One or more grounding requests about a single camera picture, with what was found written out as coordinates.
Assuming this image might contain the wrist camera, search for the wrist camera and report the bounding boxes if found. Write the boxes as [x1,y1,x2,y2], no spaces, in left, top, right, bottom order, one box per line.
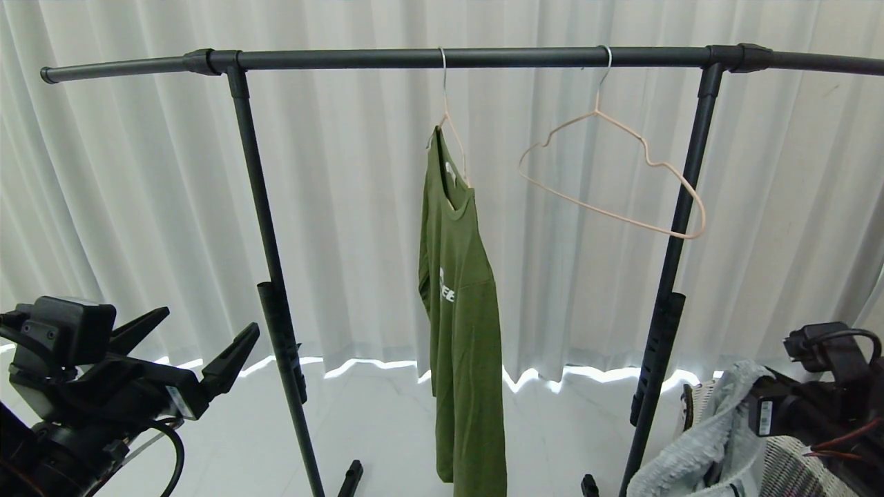
[780,322,872,415]
[6,297,118,418]

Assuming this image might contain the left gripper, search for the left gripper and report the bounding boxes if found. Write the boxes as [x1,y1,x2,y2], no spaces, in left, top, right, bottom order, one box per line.
[40,307,262,444]

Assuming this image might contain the green printed shirt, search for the green printed shirt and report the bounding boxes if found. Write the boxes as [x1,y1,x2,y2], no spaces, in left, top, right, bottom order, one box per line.
[418,124,508,497]

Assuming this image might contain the black cable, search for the black cable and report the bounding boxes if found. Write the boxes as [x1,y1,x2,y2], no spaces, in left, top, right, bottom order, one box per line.
[805,327,883,368]
[0,311,186,497]

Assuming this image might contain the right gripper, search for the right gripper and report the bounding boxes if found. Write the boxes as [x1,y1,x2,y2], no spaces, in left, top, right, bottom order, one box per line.
[748,376,850,453]

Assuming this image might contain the black clothes rack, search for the black clothes rack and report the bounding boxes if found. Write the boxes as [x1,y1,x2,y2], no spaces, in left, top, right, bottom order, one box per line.
[40,43,884,497]

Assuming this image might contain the white curtain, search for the white curtain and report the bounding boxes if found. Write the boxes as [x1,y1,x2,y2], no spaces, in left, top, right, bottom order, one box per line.
[0,0,884,394]

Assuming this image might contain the pale grey garment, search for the pale grey garment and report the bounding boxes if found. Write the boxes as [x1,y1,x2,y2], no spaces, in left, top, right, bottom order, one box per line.
[625,359,774,497]

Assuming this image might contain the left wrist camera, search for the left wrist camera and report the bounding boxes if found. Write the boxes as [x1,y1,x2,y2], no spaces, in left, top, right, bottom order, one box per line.
[6,297,118,418]

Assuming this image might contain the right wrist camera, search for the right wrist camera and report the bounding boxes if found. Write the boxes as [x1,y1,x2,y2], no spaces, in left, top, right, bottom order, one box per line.
[780,322,872,415]

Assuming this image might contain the white laundry basket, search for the white laundry basket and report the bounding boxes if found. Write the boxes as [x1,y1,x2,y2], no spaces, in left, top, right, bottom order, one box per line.
[680,378,845,497]

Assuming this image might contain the pink clothes hanger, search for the pink clothes hanger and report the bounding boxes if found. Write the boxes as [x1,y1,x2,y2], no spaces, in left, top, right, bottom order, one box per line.
[427,46,472,188]
[518,45,707,240]

